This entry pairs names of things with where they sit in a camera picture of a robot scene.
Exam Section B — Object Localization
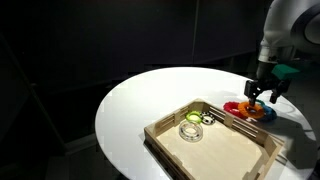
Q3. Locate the light green ring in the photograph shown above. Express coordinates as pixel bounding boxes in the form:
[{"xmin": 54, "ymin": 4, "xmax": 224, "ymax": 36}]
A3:
[{"xmin": 185, "ymin": 110, "xmax": 204, "ymax": 124}]

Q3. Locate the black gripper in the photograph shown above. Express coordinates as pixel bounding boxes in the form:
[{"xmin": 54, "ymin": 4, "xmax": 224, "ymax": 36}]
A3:
[{"xmin": 244, "ymin": 61, "xmax": 290, "ymax": 108}]

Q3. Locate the orange textured ring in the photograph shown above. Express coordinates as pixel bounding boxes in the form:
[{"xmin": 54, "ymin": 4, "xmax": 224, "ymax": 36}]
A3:
[{"xmin": 237, "ymin": 100, "xmax": 266, "ymax": 120}]

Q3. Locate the clear transparent ring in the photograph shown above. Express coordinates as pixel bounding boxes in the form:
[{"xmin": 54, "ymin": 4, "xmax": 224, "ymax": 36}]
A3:
[{"xmin": 178, "ymin": 119, "xmax": 205, "ymax": 143}]

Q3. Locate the wooden slatted tray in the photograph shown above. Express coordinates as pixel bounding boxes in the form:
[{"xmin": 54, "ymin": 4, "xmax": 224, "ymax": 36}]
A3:
[{"xmin": 143, "ymin": 98, "xmax": 286, "ymax": 180}]

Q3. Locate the red textured ring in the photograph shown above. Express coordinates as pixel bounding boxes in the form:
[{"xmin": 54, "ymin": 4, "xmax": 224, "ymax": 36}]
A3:
[{"xmin": 222, "ymin": 101, "xmax": 249, "ymax": 120}]

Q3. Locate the teal wrist camera box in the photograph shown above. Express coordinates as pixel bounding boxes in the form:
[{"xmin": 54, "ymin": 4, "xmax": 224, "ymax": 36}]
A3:
[{"xmin": 270, "ymin": 63, "xmax": 301, "ymax": 81}]

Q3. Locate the black white small ring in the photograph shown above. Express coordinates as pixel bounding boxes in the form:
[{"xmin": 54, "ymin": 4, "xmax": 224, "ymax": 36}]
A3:
[{"xmin": 200, "ymin": 112, "xmax": 217, "ymax": 126}]

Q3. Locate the blue textured ring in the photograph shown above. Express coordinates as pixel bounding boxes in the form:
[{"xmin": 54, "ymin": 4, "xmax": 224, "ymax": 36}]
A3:
[{"xmin": 254, "ymin": 99, "xmax": 278, "ymax": 123}]

